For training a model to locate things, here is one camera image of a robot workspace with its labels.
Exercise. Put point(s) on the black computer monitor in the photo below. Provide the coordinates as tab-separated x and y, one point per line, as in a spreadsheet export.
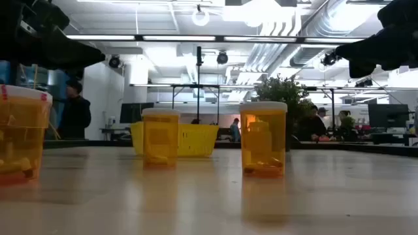
388	115
134	112

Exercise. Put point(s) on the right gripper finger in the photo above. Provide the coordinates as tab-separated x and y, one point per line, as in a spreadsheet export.
360	70
369	50

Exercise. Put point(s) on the small potted plant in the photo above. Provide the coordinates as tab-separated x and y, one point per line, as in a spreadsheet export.
348	123

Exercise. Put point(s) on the black track spotlight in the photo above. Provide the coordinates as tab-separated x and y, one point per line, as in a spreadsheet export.
114	61
222	57
330	59

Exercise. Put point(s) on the black tripod stand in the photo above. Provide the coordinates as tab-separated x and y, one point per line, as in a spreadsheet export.
198	98

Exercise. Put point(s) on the person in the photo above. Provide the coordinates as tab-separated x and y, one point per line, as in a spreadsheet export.
310	127
75	114
235	130
344	114
323	112

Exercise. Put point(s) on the black background rig frame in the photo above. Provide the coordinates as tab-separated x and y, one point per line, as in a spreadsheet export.
183	86

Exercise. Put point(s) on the yellow plastic basket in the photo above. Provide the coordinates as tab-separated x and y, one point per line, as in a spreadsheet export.
196	140

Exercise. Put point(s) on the linear pendant light strip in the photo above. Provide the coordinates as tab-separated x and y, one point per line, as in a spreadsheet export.
179	38

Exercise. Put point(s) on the black aluminium rig frame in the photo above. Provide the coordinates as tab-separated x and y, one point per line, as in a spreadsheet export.
343	148

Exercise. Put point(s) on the white dispenser bottle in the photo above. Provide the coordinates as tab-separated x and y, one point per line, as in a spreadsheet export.
111	122

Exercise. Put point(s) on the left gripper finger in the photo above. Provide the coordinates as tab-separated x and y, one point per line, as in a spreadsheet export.
75	53
73	73

